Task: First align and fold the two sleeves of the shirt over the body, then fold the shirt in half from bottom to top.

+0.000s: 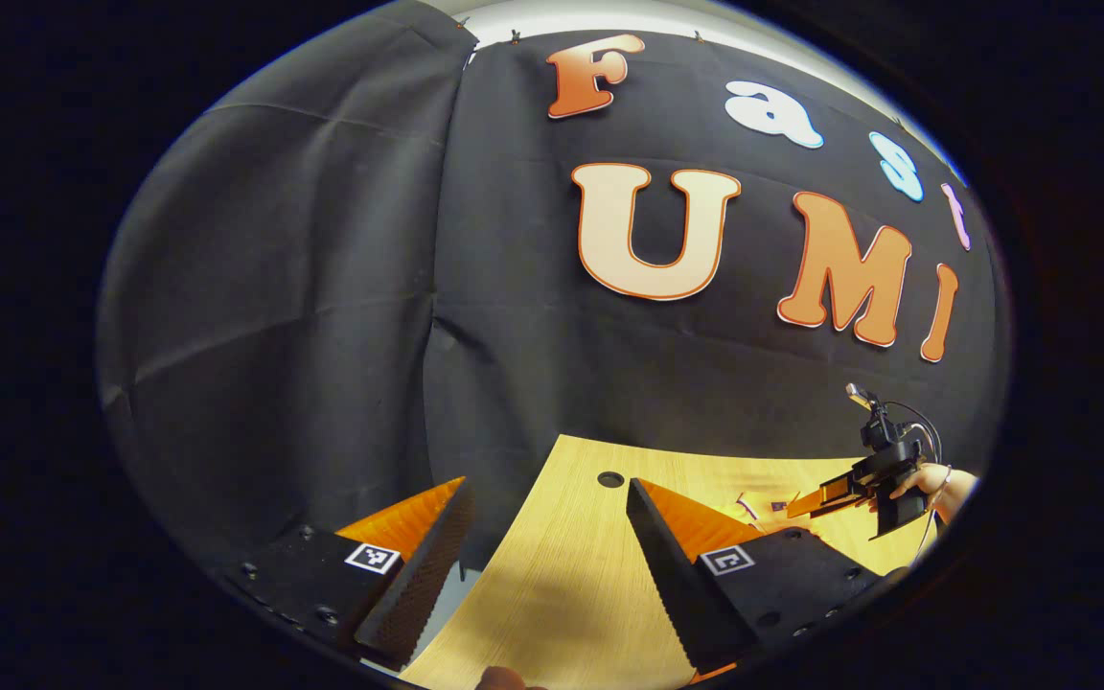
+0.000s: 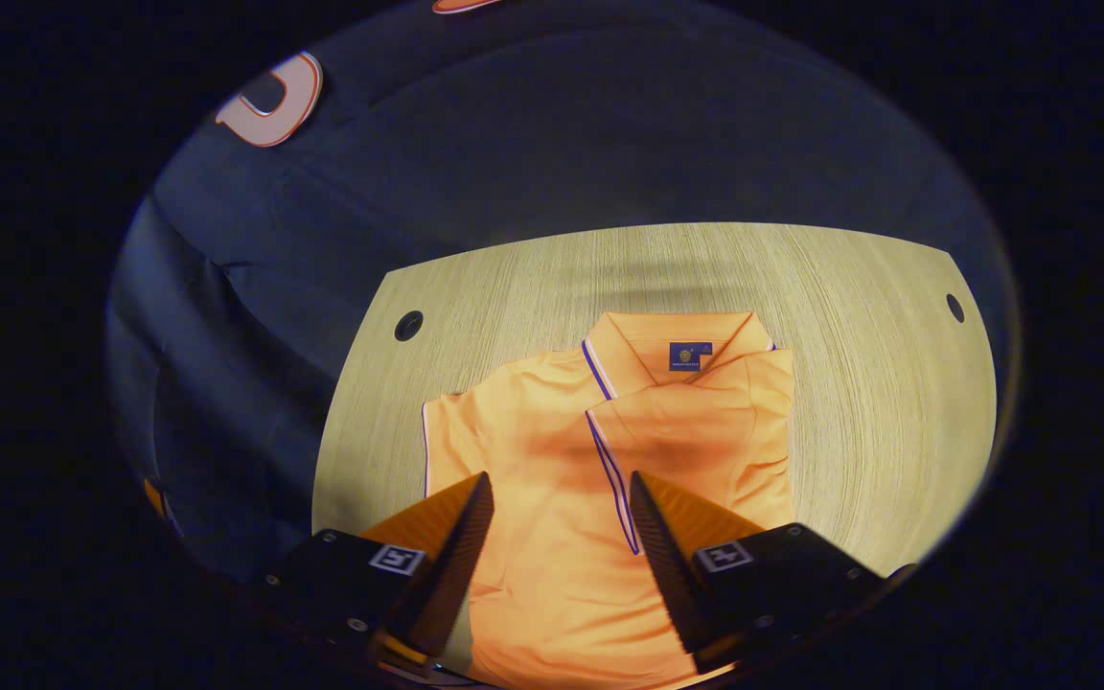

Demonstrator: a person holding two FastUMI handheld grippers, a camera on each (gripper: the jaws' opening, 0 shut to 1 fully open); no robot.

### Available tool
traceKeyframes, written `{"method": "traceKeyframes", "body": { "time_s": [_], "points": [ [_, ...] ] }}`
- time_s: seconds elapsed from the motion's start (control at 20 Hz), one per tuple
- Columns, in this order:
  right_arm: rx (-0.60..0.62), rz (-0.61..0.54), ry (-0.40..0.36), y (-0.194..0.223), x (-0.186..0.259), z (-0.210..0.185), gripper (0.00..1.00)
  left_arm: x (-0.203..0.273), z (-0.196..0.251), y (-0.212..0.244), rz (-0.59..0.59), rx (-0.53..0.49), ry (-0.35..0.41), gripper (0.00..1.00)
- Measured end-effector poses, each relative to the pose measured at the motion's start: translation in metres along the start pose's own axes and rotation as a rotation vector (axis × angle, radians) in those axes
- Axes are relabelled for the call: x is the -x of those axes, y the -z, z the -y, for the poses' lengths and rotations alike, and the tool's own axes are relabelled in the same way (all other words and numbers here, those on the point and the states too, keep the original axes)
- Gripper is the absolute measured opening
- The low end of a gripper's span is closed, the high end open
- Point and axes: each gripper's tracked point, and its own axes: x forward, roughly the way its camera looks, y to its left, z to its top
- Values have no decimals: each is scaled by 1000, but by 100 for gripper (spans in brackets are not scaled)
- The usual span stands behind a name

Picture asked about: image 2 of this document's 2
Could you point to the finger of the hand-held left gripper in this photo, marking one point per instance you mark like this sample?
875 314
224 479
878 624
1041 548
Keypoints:
156 499

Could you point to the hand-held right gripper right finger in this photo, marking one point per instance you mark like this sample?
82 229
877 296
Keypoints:
672 575

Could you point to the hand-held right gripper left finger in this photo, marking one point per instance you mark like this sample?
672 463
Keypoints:
451 575

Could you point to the orange T-shirt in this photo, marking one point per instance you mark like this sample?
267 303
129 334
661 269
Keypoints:
552 431

